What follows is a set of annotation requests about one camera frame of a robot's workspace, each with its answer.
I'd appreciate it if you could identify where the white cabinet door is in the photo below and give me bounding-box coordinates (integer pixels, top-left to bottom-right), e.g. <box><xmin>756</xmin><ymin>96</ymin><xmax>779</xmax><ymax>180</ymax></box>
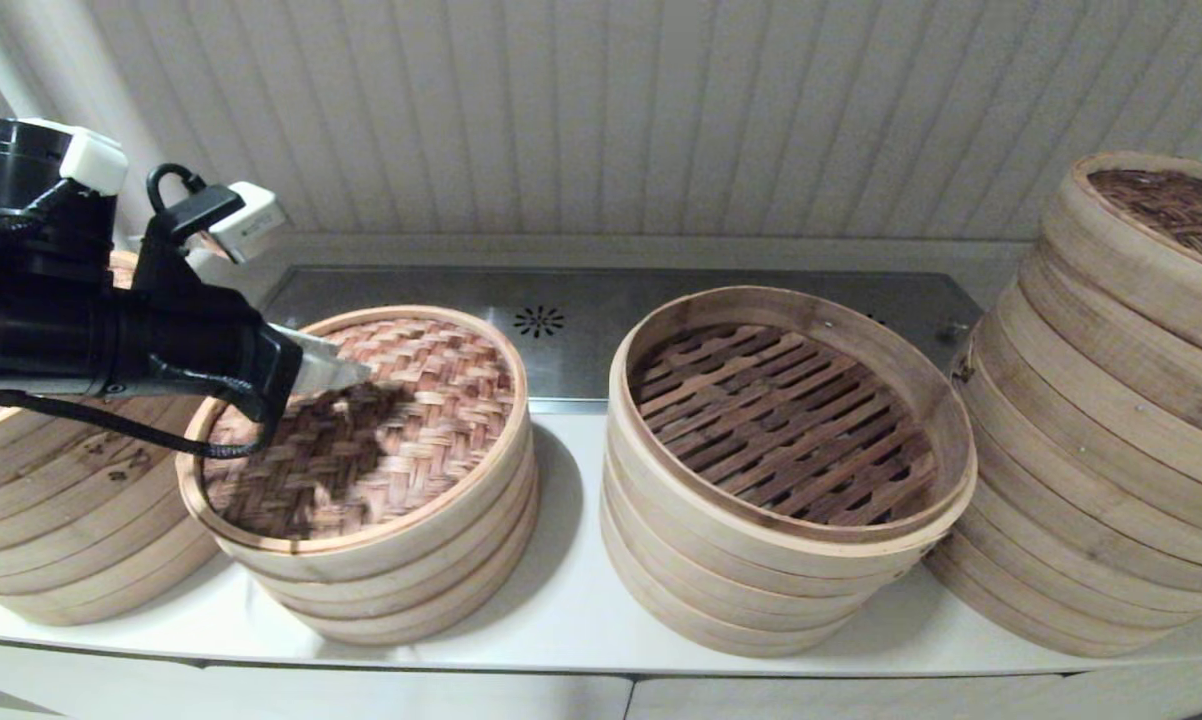
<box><xmin>626</xmin><ymin>672</ymin><xmax>1072</xmax><ymax>720</ymax></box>
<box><xmin>199</xmin><ymin>662</ymin><xmax>634</xmax><ymax>720</ymax></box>
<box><xmin>0</xmin><ymin>640</ymin><xmax>204</xmax><ymax>720</ymax></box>

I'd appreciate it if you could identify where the stainless steel steam panel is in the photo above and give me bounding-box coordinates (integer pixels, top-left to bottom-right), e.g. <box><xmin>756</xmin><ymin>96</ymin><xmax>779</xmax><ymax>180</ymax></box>
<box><xmin>261</xmin><ymin>265</ymin><xmax>984</xmax><ymax>416</ymax></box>

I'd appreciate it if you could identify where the braided left arm cable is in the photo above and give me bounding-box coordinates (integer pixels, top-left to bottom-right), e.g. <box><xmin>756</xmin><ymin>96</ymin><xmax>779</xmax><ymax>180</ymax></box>
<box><xmin>0</xmin><ymin>380</ymin><xmax>267</xmax><ymax>461</ymax></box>

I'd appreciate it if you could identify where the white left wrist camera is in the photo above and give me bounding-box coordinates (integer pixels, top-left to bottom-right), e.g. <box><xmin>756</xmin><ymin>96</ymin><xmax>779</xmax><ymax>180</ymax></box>
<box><xmin>207</xmin><ymin>181</ymin><xmax>290</xmax><ymax>264</ymax></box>

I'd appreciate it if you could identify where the black left camera cable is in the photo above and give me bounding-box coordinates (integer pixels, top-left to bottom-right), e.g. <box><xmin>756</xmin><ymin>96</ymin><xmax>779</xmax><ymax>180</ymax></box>
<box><xmin>147</xmin><ymin>163</ymin><xmax>212</xmax><ymax>216</ymax></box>

